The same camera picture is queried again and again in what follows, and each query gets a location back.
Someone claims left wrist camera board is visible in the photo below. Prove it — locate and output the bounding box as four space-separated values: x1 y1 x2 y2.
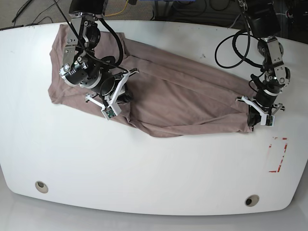
265 115 275 127

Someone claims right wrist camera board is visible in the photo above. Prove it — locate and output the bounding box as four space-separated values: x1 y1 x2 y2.
102 108 116 120

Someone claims right table grommet hole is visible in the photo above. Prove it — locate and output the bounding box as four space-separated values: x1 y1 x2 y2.
244 194 259 207

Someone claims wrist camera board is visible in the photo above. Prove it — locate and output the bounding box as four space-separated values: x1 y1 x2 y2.
265 115 275 127
102 108 116 120

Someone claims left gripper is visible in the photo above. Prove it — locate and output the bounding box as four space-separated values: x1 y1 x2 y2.
236 96 285 127

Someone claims red tape rectangle marking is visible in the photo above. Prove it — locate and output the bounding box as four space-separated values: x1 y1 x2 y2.
267 137 288 173

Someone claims left table grommet hole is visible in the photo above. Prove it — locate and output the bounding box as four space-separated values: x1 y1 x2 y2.
35 181 49 193

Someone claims yellow cable on floor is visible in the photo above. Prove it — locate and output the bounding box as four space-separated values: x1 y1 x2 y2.
104 0 128 17

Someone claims table grommet hole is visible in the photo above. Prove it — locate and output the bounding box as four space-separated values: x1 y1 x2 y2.
244 194 259 207
35 181 49 193

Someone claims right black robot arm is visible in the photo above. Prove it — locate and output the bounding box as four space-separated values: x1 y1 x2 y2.
59 0 138 119

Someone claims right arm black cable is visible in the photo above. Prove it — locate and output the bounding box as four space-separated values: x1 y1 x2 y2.
98 18 126 73

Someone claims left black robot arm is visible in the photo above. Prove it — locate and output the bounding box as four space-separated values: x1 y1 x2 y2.
237 0 291 127

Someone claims mauve t-shirt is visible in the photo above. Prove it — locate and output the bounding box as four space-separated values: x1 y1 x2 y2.
47 23 258 139

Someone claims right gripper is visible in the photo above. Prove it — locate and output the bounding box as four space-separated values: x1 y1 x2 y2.
85 68 139 116

